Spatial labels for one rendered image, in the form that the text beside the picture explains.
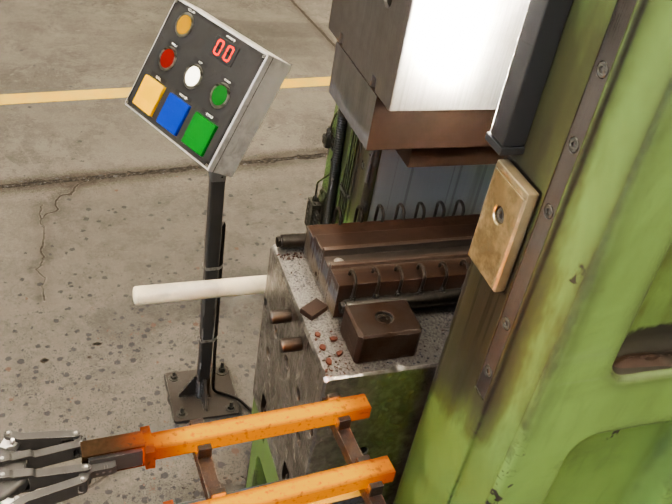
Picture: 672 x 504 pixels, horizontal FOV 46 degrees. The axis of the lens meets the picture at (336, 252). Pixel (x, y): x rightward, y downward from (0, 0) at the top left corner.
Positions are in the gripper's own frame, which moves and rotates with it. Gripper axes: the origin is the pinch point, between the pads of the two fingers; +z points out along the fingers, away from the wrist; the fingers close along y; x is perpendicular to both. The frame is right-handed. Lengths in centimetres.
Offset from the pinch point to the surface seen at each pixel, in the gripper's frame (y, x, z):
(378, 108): -27, 36, 43
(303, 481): 11.2, 1.0, 23.1
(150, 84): -98, 5, 22
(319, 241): -40, 1, 44
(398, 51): -22, 47, 42
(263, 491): 11.3, 1.0, 17.5
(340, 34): -45, 40, 44
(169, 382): -99, -97, 29
